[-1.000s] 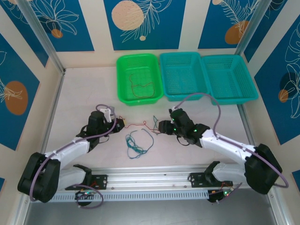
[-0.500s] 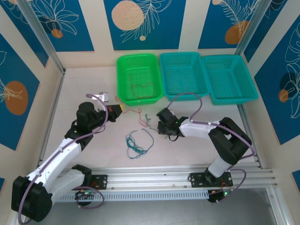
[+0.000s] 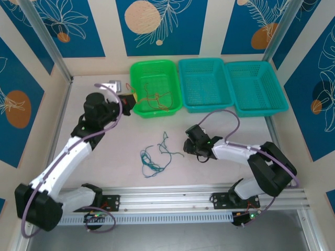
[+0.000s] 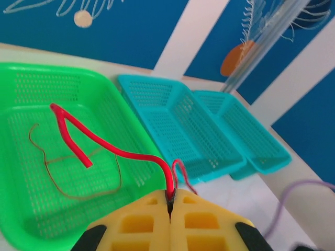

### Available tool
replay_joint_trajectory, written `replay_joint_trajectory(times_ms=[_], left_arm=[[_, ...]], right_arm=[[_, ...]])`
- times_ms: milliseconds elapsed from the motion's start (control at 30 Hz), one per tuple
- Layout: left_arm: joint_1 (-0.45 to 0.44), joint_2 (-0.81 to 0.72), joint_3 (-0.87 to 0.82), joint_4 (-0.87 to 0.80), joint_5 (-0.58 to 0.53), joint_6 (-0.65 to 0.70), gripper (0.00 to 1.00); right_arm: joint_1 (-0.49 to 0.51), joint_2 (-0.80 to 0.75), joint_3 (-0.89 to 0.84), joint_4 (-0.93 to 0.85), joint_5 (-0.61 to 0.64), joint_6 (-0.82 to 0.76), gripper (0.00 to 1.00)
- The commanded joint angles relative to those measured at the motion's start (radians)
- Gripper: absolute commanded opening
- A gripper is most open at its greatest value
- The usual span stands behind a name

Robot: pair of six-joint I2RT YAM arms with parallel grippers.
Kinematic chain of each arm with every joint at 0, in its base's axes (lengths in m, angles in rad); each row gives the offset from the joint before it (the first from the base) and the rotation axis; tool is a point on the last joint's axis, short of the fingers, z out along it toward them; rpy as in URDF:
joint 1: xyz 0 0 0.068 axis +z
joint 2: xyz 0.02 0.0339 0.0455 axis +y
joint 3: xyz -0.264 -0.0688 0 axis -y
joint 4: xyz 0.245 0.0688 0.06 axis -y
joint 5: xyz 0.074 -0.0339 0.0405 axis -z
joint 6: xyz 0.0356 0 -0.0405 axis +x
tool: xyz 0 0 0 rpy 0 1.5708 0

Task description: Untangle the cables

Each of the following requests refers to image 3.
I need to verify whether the thin green cable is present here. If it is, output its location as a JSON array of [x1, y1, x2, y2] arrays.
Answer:
[[158, 131, 185, 168]]

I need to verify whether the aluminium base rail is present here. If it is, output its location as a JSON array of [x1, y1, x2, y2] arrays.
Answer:
[[59, 182, 312, 215]]

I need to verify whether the green plastic basket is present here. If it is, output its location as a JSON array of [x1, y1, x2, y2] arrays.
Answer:
[[130, 59, 183, 119]]

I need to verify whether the white slotted cable duct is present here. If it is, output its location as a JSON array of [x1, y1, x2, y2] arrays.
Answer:
[[56, 211, 234, 227]]

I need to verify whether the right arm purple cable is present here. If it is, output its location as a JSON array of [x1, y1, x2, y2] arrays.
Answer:
[[199, 109, 301, 229]]

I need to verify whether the teal plastic basket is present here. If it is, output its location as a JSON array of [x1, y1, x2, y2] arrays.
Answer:
[[225, 61, 290, 118], [178, 57, 236, 115]]

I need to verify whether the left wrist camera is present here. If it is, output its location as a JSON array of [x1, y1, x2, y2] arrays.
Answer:
[[100, 79, 123, 94]]

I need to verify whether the aluminium frame post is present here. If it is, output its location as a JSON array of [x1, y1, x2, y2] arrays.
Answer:
[[262, 0, 300, 63], [18, 0, 74, 84]]

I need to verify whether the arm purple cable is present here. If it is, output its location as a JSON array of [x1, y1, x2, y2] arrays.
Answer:
[[20, 83, 124, 238], [199, 109, 301, 229]]

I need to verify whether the thin red cable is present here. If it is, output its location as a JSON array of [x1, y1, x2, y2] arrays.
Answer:
[[125, 82, 174, 112]]

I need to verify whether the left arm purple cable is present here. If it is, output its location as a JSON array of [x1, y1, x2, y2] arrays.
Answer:
[[20, 83, 124, 238]]

